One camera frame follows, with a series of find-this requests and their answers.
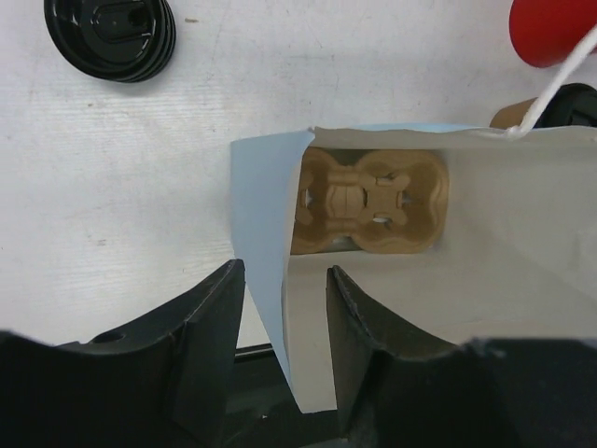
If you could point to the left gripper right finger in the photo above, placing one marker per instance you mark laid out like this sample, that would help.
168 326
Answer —
395 383

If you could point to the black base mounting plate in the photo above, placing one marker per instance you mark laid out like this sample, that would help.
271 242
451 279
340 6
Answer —
253 352

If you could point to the single brown pulp carrier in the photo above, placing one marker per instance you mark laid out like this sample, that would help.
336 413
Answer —
385 201

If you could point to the single black cup lid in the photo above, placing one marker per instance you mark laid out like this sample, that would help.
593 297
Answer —
572 105

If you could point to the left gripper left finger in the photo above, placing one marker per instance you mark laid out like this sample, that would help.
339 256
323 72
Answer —
162 379

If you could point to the single brown paper cup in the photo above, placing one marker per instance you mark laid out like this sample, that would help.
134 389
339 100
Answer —
516 115

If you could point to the blue paper bag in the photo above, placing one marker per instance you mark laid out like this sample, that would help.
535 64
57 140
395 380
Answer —
464 231

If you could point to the stack of black lids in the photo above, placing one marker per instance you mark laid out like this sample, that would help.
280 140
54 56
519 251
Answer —
119 41

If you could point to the red straw holder cup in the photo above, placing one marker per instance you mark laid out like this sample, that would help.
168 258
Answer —
544 32

